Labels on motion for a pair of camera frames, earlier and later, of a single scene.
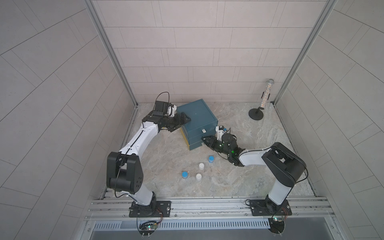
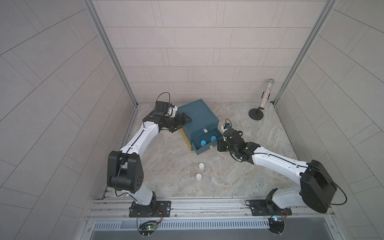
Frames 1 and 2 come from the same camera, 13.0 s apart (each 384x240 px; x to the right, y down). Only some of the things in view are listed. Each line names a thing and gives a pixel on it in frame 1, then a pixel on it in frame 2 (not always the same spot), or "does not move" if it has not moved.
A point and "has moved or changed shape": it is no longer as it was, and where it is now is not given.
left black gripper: x=177 y=123 does not move
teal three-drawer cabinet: x=203 y=122 does not move
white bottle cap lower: x=198 y=177 does not move
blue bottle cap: x=184 y=174 has moved or changed shape
